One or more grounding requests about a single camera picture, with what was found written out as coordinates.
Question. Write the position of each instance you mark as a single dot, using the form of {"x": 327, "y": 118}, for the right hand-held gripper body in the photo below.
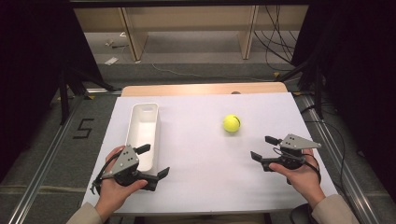
{"x": 295, "y": 143}

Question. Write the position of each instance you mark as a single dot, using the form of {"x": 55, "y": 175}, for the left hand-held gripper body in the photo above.
{"x": 124, "y": 161}

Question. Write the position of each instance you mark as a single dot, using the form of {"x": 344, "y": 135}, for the white plastic container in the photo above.
{"x": 143, "y": 130}

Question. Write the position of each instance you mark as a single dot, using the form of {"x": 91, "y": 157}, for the yellow tennis ball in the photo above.
{"x": 231, "y": 123}

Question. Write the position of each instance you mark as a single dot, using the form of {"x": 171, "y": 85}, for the person's left hand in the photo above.
{"x": 113, "y": 193}

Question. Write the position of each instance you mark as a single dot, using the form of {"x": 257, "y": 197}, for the person's right hand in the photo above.
{"x": 303, "y": 179}

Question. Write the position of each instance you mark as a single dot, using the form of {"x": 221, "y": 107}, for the white foam board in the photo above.
{"x": 202, "y": 161}

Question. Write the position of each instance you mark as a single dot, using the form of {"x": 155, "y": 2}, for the black tripod stand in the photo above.
{"x": 317, "y": 93}
{"x": 63, "y": 99}

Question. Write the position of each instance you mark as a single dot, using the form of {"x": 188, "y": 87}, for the black chair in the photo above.
{"x": 300, "y": 216}

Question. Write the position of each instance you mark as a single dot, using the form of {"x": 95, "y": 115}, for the white paper scrap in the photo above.
{"x": 111, "y": 61}

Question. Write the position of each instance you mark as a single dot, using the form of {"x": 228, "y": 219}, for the black curtain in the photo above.
{"x": 31, "y": 77}
{"x": 364, "y": 77}

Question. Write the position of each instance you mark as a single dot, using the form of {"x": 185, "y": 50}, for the light wooden desk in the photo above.
{"x": 137, "y": 37}

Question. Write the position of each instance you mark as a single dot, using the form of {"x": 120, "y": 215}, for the aluminium floor rail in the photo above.
{"x": 40, "y": 174}
{"x": 351, "y": 183}

